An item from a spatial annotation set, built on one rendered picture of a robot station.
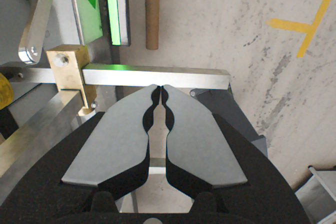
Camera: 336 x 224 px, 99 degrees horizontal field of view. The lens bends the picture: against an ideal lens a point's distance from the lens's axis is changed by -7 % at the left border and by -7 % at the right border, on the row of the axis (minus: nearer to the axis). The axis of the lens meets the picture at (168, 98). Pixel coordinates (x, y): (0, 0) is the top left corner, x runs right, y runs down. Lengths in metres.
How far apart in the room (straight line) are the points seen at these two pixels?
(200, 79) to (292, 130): 1.75
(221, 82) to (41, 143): 0.30
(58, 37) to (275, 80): 1.42
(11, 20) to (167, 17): 0.80
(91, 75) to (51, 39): 0.29
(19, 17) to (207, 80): 0.49
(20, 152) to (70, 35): 0.39
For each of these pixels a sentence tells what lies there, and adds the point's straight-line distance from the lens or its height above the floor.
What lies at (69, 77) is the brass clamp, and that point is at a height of 0.84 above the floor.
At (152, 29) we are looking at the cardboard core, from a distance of 1.03.
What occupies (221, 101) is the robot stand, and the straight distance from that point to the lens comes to 1.11.
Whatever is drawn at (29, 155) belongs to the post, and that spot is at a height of 0.98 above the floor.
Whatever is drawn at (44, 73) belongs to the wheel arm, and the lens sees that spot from 0.36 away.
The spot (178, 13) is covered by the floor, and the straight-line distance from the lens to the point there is 1.10.
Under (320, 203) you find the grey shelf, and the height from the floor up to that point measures 0.20.
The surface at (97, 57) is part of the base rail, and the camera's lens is 0.44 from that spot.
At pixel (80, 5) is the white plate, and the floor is 0.79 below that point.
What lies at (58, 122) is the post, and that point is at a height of 0.92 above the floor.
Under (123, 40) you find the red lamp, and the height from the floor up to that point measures 0.70.
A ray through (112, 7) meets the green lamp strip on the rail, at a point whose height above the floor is 0.70.
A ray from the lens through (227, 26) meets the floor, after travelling 1.17.
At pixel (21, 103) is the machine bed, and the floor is 0.76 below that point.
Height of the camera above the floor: 1.09
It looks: 58 degrees down
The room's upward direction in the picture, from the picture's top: 178 degrees clockwise
